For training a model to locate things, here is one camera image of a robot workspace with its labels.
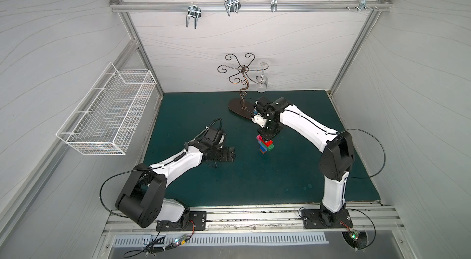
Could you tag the metal bracket hook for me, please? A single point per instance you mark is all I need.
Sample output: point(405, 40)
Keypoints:
point(362, 6)

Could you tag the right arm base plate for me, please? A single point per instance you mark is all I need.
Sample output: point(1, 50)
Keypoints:
point(316, 219)

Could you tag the red lego brick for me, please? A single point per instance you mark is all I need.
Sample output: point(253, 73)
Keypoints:
point(268, 142)

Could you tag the white vented cable duct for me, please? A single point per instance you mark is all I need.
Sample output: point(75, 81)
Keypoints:
point(230, 239)

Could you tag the light blue long lego brick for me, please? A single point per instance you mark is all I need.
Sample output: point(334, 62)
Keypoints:
point(262, 146)

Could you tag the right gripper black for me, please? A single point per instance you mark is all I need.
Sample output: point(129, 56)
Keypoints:
point(268, 130)

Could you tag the green lego brick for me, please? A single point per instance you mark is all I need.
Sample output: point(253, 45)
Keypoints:
point(270, 146)

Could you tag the aluminium front rail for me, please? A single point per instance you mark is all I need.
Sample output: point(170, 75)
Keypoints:
point(287, 217)

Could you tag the metal single hook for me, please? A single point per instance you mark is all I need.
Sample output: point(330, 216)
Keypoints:
point(274, 5)

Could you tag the white wire basket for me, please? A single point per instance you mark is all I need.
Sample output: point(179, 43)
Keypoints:
point(105, 120)

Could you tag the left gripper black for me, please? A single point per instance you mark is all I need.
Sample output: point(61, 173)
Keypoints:
point(222, 153)

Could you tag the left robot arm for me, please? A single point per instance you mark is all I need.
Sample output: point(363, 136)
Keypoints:
point(142, 198)

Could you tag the metal double hook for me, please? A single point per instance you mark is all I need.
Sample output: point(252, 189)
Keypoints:
point(232, 6)
point(193, 14)

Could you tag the aluminium cross rail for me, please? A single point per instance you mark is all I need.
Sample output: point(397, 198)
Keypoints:
point(246, 6)

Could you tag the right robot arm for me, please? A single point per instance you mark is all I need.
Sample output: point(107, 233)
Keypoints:
point(336, 148)

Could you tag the bronze scroll cup stand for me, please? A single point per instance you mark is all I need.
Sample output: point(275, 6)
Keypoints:
point(244, 75)

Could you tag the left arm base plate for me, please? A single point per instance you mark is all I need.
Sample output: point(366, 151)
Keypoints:
point(191, 220)

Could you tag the clear wine glass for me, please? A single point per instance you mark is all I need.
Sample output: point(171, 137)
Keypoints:
point(262, 81)

